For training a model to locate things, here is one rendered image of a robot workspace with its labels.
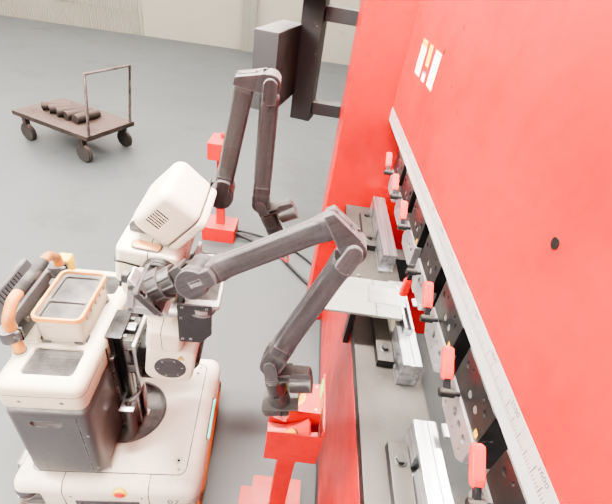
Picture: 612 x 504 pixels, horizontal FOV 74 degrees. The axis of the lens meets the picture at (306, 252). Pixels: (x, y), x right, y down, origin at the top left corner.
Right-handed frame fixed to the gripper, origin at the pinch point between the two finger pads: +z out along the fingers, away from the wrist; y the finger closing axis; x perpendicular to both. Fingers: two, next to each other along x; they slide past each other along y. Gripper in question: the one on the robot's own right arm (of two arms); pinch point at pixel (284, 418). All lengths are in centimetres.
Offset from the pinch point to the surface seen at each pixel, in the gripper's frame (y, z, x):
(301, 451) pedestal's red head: 4.1, 8.9, -5.4
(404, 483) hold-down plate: 31.4, -2.8, -19.8
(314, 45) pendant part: 11, -69, 176
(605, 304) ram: 50, -72, -31
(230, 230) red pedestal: -66, 55, 192
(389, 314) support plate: 33.7, -11.6, 28.5
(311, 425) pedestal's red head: 6.6, 11.0, 4.0
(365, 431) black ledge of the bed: 23.1, -1.7, -5.7
